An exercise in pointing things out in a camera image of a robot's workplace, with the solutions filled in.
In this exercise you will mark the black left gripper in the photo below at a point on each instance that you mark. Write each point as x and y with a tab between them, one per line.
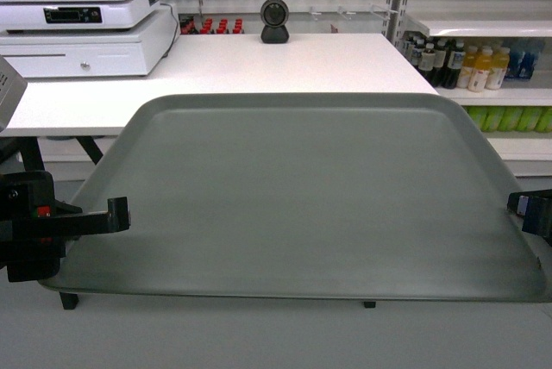
34	225

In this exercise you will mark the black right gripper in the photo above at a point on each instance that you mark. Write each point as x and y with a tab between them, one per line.
535	208

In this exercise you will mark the grey rectangular serving tray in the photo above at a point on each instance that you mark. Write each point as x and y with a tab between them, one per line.
324	196

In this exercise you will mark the white checkout table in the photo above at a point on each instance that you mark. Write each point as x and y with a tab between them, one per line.
217	64

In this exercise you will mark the white cash drawer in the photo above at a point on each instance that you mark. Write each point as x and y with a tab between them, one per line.
95	53

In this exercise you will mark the white weighing scale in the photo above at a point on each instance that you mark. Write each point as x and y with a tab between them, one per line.
39	15

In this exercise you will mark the black round webcam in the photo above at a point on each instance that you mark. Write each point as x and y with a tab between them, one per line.
274	15

